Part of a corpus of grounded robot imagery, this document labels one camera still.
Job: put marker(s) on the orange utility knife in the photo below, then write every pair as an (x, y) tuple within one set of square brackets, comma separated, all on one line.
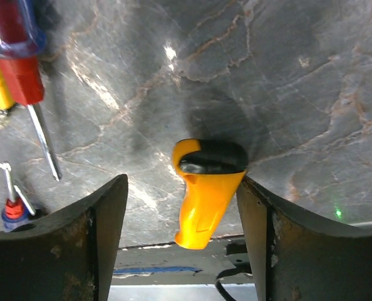
[(212, 170)]

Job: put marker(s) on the red handled pliers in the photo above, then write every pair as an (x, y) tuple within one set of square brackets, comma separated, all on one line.
[(21, 41)]

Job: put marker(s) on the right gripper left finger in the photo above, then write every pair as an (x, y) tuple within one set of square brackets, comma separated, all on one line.
[(69, 254)]

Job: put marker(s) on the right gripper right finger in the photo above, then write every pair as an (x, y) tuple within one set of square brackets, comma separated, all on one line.
[(296, 254)]

